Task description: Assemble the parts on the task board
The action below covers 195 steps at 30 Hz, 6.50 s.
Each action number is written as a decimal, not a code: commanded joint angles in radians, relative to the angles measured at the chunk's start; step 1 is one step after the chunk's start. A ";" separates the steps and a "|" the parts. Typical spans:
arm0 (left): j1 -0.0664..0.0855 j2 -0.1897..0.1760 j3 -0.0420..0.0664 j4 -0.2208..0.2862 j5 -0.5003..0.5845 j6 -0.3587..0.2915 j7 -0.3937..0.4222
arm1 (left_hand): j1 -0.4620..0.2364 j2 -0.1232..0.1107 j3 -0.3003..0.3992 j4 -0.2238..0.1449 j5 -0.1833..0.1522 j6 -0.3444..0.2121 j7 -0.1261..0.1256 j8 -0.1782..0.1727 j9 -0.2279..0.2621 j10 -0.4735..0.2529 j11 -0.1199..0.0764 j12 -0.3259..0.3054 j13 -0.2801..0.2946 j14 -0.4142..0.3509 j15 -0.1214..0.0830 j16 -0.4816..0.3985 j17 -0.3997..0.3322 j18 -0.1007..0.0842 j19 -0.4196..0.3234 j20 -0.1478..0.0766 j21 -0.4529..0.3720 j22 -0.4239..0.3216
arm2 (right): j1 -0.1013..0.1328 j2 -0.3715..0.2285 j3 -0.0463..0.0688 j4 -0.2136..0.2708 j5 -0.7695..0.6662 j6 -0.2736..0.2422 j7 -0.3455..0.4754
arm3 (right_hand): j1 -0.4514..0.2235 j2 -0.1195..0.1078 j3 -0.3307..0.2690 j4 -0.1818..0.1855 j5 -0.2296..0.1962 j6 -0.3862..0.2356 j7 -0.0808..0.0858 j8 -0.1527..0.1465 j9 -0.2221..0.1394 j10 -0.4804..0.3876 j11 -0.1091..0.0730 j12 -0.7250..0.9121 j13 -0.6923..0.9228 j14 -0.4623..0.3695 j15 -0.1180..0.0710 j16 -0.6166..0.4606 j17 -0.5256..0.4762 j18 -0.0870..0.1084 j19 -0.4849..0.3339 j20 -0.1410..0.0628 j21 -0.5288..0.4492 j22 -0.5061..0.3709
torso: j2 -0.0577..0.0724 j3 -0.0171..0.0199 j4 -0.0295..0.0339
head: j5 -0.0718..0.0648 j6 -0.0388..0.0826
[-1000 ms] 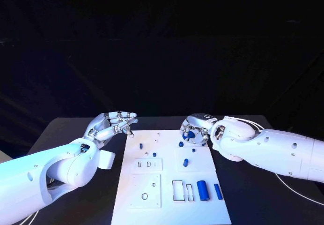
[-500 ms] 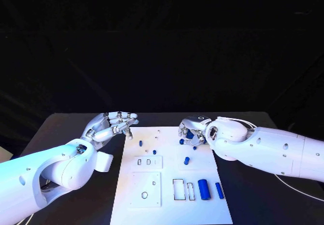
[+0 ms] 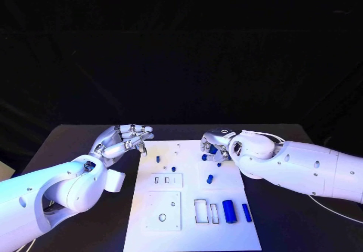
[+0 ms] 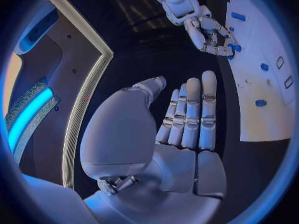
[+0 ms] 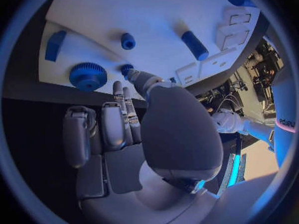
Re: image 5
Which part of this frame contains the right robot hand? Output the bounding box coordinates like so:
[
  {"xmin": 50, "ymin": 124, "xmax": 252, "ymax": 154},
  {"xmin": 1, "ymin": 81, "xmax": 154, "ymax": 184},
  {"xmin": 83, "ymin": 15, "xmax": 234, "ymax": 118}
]
[{"xmin": 62, "ymin": 69, "xmax": 224, "ymax": 224}]

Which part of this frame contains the white task board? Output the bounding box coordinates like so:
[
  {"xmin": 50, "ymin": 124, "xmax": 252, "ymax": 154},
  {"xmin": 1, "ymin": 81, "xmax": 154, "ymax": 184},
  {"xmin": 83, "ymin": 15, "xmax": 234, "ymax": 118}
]
[{"xmin": 38, "ymin": 0, "xmax": 262, "ymax": 100}]

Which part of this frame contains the glowing light bar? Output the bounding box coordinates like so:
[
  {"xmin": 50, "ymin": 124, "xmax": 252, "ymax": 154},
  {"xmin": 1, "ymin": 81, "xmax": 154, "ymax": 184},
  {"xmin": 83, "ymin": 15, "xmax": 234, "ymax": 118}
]
[{"xmin": 227, "ymin": 152, "xmax": 242, "ymax": 188}]

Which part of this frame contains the small blue ribbed peg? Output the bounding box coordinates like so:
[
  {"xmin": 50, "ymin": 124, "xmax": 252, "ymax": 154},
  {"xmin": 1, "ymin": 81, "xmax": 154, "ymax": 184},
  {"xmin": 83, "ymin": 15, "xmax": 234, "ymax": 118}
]
[{"xmin": 120, "ymin": 64, "xmax": 136, "ymax": 78}]

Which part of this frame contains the long blue cylinder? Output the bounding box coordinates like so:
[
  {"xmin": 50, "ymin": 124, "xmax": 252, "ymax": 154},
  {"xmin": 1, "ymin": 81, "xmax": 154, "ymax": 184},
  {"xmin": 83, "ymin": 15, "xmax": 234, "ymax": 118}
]
[{"xmin": 180, "ymin": 30, "xmax": 209, "ymax": 61}]

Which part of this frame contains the short blue peg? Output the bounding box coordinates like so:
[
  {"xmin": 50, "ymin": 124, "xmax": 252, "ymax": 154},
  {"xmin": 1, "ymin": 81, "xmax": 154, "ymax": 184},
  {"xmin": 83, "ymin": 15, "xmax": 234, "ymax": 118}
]
[{"xmin": 120, "ymin": 32, "xmax": 137, "ymax": 50}]

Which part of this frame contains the blue gear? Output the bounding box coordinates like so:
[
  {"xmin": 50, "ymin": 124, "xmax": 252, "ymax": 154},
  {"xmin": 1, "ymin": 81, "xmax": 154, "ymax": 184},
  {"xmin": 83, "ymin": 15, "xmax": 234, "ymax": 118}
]
[{"xmin": 68, "ymin": 62, "xmax": 109, "ymax": 93}]

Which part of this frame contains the dark equipment rack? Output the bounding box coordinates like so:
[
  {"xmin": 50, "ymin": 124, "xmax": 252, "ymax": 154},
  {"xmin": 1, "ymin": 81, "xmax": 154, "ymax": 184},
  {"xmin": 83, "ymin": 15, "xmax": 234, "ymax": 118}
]
[{"xmin": 246, "ymin": 39, "xmax": 285, "ymax": 91}]

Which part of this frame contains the blue block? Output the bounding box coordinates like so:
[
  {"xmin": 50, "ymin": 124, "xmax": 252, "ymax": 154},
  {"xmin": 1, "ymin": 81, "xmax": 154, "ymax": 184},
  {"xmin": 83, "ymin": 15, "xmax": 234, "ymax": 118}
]
[{"xmin": 44, "ymin": 30, "xmax": 67, "ymax": 62}]

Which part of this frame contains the white cable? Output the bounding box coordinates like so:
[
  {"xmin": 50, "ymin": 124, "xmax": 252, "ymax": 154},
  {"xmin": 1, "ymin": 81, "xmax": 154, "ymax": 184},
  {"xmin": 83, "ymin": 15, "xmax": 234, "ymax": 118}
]
[{"xmin": 218, "ymin": 94, "xmax": 244, "ymax": 116}]

